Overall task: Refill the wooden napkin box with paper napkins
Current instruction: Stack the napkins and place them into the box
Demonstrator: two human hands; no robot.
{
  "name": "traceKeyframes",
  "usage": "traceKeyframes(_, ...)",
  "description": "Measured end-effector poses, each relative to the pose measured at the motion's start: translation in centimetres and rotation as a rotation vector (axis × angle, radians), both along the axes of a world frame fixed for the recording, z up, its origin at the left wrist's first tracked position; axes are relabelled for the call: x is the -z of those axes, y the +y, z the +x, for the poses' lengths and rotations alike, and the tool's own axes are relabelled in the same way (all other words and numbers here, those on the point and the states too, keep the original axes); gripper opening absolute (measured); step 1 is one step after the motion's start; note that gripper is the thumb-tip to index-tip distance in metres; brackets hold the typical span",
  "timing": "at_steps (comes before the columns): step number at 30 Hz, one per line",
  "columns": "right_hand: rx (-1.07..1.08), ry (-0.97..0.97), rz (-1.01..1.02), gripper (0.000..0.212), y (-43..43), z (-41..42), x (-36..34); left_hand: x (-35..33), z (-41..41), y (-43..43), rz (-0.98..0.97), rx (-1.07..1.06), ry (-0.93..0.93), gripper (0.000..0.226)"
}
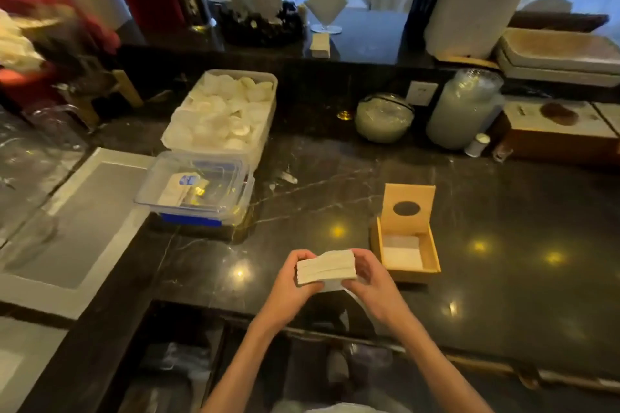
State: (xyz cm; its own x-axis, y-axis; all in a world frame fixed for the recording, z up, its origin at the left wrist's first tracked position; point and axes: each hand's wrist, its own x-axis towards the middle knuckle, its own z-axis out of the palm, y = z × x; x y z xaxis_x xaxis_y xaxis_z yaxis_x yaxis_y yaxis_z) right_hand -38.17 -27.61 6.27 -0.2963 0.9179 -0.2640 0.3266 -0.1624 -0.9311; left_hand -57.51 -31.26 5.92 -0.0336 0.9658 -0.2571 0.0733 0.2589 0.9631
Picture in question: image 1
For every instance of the person's right thumb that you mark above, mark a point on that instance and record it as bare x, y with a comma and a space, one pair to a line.
352, 284

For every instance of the napkin in clear stand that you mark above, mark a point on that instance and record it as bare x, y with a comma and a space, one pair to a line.
326, 5

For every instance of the stacked beige trays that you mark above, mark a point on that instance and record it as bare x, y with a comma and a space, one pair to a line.
559, 56

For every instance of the stack of white napkins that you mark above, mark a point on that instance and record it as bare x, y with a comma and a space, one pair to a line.
326, 267

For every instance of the open wooden napkin box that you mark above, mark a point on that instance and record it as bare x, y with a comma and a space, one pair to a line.
406, 233

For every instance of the round glass jar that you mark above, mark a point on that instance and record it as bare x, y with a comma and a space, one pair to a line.
384, 118

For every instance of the small white bottle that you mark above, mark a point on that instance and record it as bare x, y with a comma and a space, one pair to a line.
477, 145

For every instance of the white wall socket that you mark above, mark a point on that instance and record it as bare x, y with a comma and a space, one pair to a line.
421, 93

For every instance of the clear lidded plastic box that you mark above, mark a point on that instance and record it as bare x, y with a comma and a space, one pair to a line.
196, 189

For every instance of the closed wooden tissue box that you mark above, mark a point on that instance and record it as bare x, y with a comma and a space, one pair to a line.
557, 129

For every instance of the person's right forearm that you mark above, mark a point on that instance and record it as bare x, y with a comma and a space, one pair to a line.
436, 364

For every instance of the person's right hand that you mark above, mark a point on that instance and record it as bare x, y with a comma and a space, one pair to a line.
380, 292

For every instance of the large frosted plastic jar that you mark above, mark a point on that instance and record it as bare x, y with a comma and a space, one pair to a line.
464, 109

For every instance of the grey framed counter mat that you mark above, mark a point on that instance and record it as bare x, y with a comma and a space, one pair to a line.
72, 228

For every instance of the person's left thumb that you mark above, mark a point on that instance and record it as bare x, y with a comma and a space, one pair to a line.
310, 285

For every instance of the person's left hand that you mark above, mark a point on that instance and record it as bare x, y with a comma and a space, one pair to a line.
286, 292

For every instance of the small white box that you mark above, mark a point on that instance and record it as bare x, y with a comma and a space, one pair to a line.
320, 45

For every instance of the person's left forearm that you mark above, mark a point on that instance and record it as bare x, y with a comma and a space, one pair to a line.
242, 364

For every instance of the white napkins in wooden box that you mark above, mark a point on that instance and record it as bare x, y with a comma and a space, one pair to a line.
402, 251

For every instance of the clear container of white cups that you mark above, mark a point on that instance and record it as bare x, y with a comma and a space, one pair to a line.
220, 114

